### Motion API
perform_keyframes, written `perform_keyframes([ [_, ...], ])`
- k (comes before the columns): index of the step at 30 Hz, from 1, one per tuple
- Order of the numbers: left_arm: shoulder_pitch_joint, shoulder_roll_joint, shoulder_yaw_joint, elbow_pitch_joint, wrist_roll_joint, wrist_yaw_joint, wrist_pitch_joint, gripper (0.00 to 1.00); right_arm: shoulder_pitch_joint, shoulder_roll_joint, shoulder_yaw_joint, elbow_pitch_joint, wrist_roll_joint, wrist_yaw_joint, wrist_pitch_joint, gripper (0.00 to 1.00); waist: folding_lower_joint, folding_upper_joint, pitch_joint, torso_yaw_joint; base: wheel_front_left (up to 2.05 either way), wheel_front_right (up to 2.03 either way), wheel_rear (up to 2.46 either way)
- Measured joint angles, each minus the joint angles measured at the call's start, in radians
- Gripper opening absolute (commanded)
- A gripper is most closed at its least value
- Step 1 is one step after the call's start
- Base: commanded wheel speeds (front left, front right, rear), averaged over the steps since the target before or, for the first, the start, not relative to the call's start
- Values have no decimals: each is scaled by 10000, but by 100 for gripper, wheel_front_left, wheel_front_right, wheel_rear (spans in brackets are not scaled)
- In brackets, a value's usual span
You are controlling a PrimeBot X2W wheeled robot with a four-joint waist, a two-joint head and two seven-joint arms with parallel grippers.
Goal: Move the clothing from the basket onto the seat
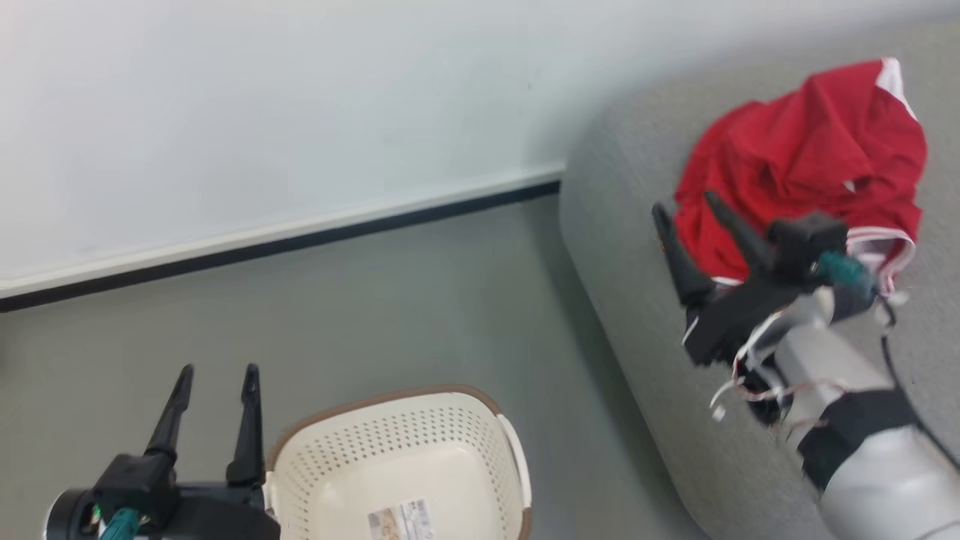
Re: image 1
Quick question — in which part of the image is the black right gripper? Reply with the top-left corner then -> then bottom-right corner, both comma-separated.
650,190 -> 878,368

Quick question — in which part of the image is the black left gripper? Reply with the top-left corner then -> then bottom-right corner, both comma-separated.
43,364 -> 282,540

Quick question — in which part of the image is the red cloth garment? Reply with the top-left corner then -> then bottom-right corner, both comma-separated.
672,57 -> 929,295

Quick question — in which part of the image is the grey fabric sofa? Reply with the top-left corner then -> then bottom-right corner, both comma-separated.
558,21 -> 960,540

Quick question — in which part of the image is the cream perforated laundry basket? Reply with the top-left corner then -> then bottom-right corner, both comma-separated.
263,384 -> 534,540

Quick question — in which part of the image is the printed basket sticker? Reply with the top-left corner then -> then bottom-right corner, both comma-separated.
367,498 -> 437,540

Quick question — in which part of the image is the black and white baseboard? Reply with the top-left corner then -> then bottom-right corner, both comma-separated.
0,178 -> 564,314

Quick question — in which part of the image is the white cable with connector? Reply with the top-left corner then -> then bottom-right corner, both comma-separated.
708,306 -> 790,422

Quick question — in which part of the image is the thin black cable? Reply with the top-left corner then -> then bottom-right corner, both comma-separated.
876,296 -> 960,467

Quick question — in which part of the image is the black strap band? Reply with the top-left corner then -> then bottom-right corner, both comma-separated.
796,389 -> 920,490

